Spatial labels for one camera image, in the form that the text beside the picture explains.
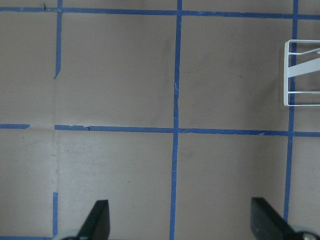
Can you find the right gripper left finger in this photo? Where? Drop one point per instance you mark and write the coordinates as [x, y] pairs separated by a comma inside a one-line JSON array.
[[97, 224]]

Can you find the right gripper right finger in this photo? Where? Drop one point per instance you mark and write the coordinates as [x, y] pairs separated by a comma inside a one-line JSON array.
[[267, 224]]

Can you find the white wire cup rack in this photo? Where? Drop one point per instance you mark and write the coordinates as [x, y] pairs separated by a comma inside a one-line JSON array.
[[303, 68]]

